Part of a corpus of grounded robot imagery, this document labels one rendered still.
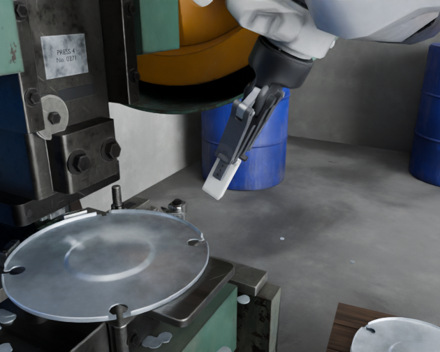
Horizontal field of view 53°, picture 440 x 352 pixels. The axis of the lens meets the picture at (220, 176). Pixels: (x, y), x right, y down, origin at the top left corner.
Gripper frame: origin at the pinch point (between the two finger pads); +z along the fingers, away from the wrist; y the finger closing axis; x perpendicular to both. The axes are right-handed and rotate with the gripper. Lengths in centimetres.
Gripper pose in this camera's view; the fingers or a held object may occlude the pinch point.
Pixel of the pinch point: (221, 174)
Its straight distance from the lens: 63.0
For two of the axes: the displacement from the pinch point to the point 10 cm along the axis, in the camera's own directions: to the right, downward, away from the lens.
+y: 4.4, -3.3, 8.3
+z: -4.0, 7.6, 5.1
